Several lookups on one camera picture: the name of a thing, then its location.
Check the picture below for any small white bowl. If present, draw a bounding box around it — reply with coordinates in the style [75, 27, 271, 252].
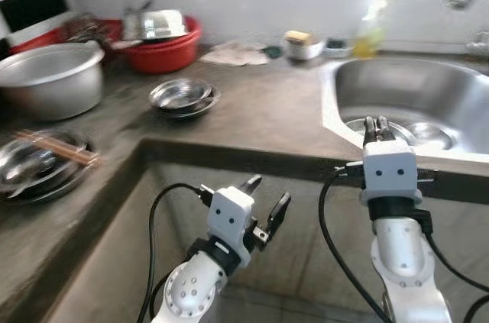
[284, 37, 325, 61]

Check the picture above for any large aluminium pot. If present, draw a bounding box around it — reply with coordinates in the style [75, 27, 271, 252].
[0, 40, 105, 121]

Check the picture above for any dark steel plate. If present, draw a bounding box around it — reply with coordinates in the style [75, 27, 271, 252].
[0, 140, 99, 204]

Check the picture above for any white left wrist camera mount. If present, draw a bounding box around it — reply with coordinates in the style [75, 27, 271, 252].
[206, 186, 254, 251]

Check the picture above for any shallow stainless steel bowl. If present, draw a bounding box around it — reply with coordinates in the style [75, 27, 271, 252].
[157, 88, 222, 119]
[149, 79, 213, 111]

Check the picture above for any beige dish cloth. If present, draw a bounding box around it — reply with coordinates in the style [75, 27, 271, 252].
[200, 42, 270, 66]

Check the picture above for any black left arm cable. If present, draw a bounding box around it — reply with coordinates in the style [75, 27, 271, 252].
[138, 182, 212, 323]

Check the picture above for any red basket with wire rack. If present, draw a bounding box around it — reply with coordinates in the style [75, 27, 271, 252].
[6, 19, 123, 57]

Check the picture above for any stainless steel plate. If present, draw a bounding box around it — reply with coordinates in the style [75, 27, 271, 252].
[405, 121, 458, 152]

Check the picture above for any small dark dish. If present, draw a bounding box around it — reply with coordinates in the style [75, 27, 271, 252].
[324, 37, 354, 59]

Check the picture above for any yellow dish soap bottle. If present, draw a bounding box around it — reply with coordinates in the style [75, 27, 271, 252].
[353, 0, 398, 60]

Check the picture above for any metal wire rack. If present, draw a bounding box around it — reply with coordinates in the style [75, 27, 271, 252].
[65, 14, 109, 44]

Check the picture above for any yellow sponge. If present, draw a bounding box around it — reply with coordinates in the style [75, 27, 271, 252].
[286, 30, 314, 46]

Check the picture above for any red plastic basin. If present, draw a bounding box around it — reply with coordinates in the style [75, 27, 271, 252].
[115, 16, 203, 75]

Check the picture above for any stainless steel sink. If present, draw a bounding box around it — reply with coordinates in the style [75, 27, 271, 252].
[321, 56, 489, 163]

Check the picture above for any steel bowl under chopsticks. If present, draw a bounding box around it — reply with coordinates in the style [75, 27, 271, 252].
[0, 131, 92, 198]

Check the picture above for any upturned stainless steel pot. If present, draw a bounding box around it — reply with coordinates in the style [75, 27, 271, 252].
[122, 8, 190, 41]

